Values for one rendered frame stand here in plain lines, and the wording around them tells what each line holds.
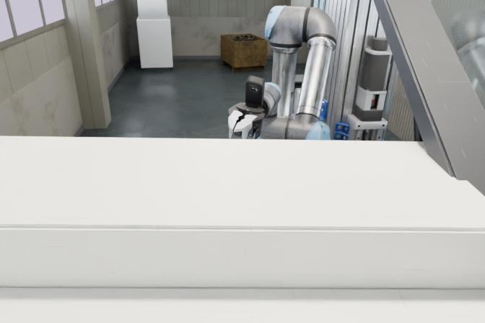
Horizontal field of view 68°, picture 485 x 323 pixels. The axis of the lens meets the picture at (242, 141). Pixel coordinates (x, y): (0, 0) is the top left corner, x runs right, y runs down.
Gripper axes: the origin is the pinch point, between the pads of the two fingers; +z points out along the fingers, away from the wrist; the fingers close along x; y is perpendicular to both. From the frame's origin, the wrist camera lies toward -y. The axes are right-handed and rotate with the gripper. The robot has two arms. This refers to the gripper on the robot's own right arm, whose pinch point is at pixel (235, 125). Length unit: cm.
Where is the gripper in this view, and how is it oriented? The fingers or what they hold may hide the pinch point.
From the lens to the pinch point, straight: 85.3
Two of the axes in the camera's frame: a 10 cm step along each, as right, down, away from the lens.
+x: -9.4, -2.7, 2.2
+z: -3.1, 4.0, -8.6
